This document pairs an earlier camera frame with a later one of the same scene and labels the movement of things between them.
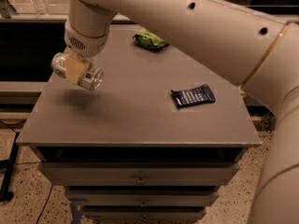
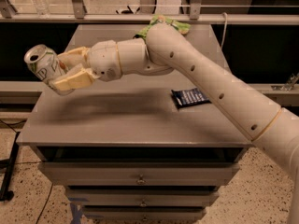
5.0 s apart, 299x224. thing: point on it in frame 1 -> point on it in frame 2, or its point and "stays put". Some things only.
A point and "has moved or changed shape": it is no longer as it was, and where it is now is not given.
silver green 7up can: [92, 77] has moved or changed shape
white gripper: [83, 45] -> [103, 60]
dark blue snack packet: [193, 96] stays put
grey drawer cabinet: [153, 144] stays put
